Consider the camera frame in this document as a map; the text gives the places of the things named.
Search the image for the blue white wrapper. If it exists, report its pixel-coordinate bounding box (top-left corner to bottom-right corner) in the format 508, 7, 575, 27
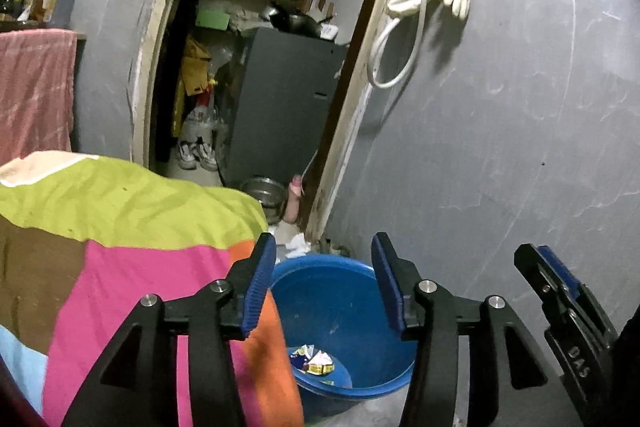
288, 345, 316, 372

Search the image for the multicolour patchwork cloth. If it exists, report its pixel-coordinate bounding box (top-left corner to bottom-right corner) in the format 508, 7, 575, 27
0, 149, 305, 427

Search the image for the blue plastic bucket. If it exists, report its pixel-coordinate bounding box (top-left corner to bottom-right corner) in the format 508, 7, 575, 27
271, 254, 416, 416

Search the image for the steel bowl on floor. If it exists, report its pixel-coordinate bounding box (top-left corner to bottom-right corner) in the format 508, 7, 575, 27
241, 176, 288, 225

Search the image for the pink bottle on floor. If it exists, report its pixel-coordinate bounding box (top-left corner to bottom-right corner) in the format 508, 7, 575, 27
283, 174, 303, 225

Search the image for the yellow bag in closet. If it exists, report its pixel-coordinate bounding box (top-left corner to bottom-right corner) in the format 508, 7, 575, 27
180, 35, 212, 95

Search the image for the dark grey cabinet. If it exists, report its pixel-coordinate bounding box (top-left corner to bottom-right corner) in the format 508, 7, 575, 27
216, 28, 346, 187

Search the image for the pink checked cloth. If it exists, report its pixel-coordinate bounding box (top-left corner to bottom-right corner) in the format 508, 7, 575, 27
0, 29, 77, 164

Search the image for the black wok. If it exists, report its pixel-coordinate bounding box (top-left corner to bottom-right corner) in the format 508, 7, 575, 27
269, 11, 322, 39

